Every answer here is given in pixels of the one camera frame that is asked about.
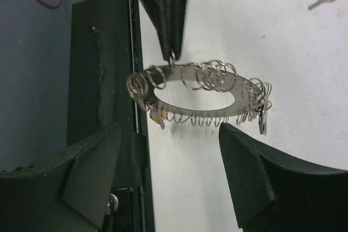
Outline yellow tag key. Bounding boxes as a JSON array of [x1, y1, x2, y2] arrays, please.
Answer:
[[150, 110, 167, 130]]

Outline key black tag on disc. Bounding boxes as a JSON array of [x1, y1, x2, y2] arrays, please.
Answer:
[[258, 104, 268, 135]]

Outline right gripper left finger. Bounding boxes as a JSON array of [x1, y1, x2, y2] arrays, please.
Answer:
[[1, 123, 121, 231]]

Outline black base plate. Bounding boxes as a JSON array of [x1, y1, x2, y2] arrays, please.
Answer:
[[66, 0, 155, 231]]

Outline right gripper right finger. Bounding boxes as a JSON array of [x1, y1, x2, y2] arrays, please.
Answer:
[[219, 123, 347, 231]]

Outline round metal keyring disc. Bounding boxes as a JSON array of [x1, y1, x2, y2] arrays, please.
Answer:
[[126, 60, 272, 127]]

